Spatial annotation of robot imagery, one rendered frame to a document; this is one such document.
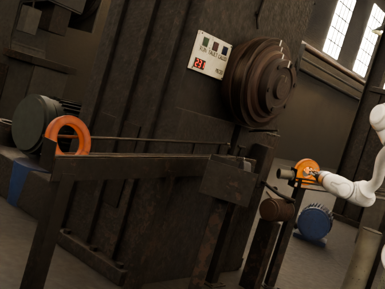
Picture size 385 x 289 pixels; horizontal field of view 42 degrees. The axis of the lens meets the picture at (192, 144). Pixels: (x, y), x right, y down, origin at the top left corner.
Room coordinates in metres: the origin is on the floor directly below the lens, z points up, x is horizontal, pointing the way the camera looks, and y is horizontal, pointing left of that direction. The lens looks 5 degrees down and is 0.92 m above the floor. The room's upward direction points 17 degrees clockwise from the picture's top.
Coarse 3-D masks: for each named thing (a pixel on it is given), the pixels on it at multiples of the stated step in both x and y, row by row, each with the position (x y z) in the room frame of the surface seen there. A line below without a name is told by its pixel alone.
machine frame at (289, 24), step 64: (128, 0) 2.66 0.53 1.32; (192, 0) 2.40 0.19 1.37; (256, 0) 2.65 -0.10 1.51; (128, 64) 2.58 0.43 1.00; (128, 128) 2.49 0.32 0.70; (192, 128) 2.41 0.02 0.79; (256, 128) 2.95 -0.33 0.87; (128, 192) 2.39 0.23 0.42; (192, 192) 2.53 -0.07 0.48; (256, 192) 3.01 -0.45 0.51; (128, 256) 2.36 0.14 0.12; (192, 256) 2.66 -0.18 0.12
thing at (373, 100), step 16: (384, 96) 6.42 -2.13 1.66; (368, 112) 6.50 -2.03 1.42; (368, 128) 6.43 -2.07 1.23; (368, 144) 6.42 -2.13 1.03; (352, 160) 6.50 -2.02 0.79; (368, 160) 6.38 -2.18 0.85; (352, 176) 6.43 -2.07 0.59; (368, 176) 6.33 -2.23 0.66; (336, 208) 6.50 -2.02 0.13; (352, 208) 6.38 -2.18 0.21; (352, 224) 6.28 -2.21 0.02
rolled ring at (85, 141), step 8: (56, 120) 1.77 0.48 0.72; (64, 120) 1.80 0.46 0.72; (72, 120) 1.83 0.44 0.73; (80, 120) 1.86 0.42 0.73; (48, 128) 1.76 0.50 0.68; (56, 128) 1.77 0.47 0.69; (80, 128) 1.85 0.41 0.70; (48, 136) 1.74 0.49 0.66; (56, 136) 1.76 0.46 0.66; (80, 136) 1.87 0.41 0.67; (88, 136) 1.87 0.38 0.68; (80, 144) 1.86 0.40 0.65; (88, 144) 1.87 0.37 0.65; (56, 152) 1.75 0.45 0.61; (80, 152) 1.84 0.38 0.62; (88, 152) 1.86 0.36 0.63
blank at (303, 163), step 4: (304, 160) 2.93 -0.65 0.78; (308, 160) 2.93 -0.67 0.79; (312, 160) 2.94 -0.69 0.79; (296, 164) 2.94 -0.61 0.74; (300, 164) 2.92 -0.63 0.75; (304, 164) 2.93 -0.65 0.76; (308, 164) 2.93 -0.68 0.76; (312, 164) 2.94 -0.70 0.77; (316, 164) 2.95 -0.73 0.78; (296, 168) 2.92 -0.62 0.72; (300, 168) 2.92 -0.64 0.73; (304, 168) 2.93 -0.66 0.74; (312, 168) 2.94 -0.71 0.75; (316, 168) 2.95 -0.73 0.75; (300, 172) 2.93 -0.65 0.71; (296, 176) 2.92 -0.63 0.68; (300, 176) 2.93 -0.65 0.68; (308, 176) 2.97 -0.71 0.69; (312, 176) 2.95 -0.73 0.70; (296, 180) 2.95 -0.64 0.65; (304, 180) 2.94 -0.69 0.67; (304, 184) 2.94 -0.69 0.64; (308, 184) 2.95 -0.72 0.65
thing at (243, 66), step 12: (252, 48) 2.52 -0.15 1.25; (264, 48) 2.54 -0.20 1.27; (288, 48) 2.71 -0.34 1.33; (240, 60) 2.50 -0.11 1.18; (252, 60) 2.48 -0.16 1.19; (240, 72) 2.48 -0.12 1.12; (240, 84) 2.46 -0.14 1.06; (240, 96) 2.48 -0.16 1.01; (240, 108) 2.51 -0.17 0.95; (252, 120) 2.61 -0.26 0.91
